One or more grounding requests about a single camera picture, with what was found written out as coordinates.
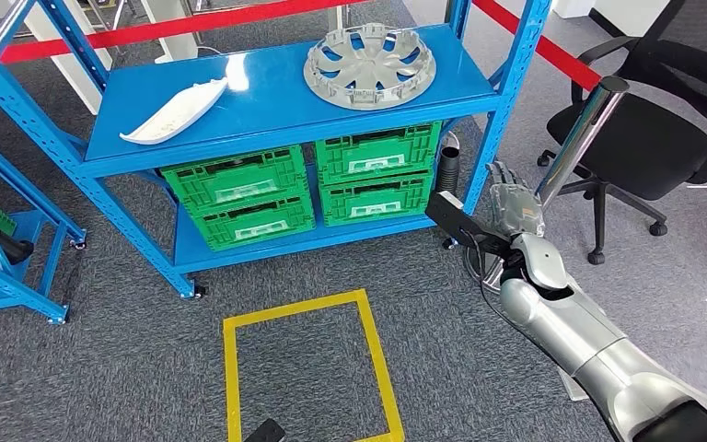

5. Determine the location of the blue metal shelf rack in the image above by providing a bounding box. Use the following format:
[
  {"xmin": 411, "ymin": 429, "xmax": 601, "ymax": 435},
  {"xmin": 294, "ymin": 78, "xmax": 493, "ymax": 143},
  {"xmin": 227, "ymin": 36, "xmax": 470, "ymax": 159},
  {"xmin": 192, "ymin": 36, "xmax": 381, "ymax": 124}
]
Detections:
[
  {"xmin": 0, "ymin": 0, "xmax": 555, "ymax": 300},
  {"xmin": 0, "ymin": 124, "xmax": 88, "ymax": 324}
]

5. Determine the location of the white board panel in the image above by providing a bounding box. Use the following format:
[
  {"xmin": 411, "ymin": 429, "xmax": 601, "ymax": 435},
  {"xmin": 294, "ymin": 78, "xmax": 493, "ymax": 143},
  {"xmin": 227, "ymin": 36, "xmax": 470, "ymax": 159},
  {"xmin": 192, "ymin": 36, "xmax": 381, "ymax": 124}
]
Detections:
[{"xmin": 24, "ymin": 0, "xmax": 114, "ymax": 116}]

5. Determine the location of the yellow floor tape square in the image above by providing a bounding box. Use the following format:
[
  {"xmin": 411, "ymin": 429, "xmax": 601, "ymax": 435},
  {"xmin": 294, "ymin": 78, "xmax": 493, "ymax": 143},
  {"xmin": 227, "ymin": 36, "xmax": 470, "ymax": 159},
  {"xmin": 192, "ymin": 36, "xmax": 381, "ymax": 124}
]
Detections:
[{"xmin": 223, "ymin": 288, "xmax": 406, "ymax": 442}]

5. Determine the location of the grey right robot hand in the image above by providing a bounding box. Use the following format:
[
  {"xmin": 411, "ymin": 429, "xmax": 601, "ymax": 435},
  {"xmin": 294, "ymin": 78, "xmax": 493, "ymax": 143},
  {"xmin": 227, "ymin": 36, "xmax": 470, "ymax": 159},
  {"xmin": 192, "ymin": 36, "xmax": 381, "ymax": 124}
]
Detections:
[{"xmin": 486, "ymin": 161, "xmax": 547, "ymax": 240}]

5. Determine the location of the silver plastic wheel hubcap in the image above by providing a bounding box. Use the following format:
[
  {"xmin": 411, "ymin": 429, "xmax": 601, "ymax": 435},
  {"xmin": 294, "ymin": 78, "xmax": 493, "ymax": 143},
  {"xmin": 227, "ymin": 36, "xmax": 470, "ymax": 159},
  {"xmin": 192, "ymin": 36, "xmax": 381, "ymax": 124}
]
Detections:
[{"xmin": 302, "ymin": 23, "xmax": 437, "ymax": 111}]

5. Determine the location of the white elongated plastic trim part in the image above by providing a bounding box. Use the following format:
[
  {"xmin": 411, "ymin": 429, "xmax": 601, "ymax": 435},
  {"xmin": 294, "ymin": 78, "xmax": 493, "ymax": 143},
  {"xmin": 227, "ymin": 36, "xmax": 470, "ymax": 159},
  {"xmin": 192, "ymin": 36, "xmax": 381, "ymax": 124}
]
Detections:
[{"xmin": 119, "ymin": 76, "xmax": 229, "ymax": 146}]

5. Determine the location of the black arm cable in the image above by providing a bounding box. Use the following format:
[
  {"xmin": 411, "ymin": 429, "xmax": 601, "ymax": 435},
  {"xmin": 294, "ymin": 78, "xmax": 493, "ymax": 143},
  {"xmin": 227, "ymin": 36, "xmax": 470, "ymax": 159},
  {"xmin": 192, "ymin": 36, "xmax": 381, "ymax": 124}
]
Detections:
[{"xmin": 475, "ymin": 247, "xmax": 519, "ymax": 324}]

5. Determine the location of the metal floor socket plate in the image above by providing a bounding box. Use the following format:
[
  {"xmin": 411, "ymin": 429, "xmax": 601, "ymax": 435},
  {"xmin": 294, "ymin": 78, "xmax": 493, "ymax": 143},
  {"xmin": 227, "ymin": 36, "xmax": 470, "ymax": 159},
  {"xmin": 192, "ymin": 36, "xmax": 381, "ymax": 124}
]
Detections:
[{"xmin": 557, "ymin": 366, "xmax": 591, "ymax": 402}]

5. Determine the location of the black office chair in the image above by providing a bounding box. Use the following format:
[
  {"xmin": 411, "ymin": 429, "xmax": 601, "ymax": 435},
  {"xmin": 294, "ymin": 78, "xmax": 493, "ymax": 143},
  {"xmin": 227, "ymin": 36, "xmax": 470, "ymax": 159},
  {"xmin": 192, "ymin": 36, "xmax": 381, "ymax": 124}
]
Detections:
[{"xmin": 536, "ymin": 0, "xmax": 707, "ymax": 266}]

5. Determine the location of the chrome stanchion post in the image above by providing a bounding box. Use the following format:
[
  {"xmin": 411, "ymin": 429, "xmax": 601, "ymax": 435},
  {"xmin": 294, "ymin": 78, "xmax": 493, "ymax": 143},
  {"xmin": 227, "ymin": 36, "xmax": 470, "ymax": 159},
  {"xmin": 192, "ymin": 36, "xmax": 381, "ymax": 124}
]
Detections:
[
  {"xmin": 463, "ymin": 76, "xmax": 631, "ymax": 294},
  {"xmin": 0, "ymin": 0, "xmax": 32, "ymax": 55}
]

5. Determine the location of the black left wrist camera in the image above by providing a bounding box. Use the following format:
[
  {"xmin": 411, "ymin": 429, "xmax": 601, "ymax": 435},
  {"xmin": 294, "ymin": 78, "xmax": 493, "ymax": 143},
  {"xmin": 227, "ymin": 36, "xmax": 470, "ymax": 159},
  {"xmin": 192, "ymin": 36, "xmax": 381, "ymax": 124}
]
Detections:
[{"xmin": 243, "ymin": 417, "xmax": 286, "ymax": 442}]

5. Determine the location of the red barrier belt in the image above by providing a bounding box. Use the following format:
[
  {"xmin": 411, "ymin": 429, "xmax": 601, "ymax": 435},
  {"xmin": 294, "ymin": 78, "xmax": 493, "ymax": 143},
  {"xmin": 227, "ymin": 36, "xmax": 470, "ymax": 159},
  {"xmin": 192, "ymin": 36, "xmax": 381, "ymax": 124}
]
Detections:
[
  {"xmin": 0, "ymin": 0, "xmax": 367, "ymax": 65},
  {"xmin": 472, "ymin": 0, "xmax": 603, "ymax": 93}
]

